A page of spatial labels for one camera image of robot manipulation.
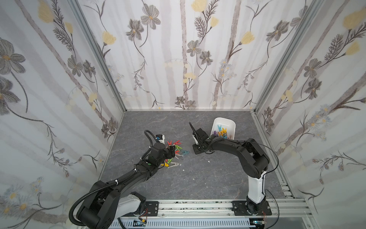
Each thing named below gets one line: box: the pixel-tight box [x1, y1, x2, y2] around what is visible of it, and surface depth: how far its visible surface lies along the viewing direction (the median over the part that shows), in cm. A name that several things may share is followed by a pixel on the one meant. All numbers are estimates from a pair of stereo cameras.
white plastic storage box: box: [210, 116, 236, 140], surface depth 110 cm
